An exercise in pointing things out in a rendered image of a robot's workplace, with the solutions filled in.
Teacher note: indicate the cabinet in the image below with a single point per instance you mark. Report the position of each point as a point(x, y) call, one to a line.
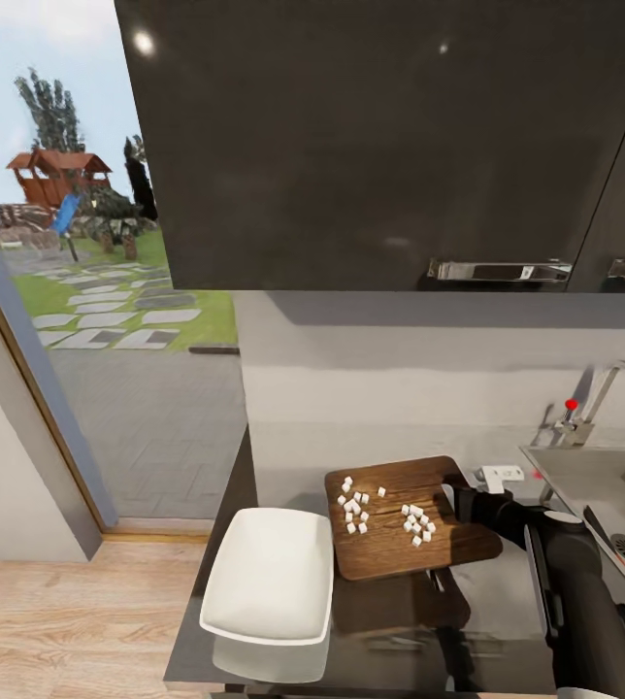
point(384, 145)

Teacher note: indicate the bowl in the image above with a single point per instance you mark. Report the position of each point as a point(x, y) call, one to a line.
point(272, 578)

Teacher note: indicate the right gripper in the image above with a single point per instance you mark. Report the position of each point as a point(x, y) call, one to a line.
point(472, 506)

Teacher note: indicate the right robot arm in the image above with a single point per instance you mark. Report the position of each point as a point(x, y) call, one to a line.
point(580, 621)

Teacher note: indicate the drop in sink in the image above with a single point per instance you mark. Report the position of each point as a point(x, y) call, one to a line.
point(588, 476)

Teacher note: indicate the cutting board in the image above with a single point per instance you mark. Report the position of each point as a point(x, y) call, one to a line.
point(386, 549)

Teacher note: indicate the fixed window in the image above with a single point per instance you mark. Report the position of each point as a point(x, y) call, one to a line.
point(139, 384)

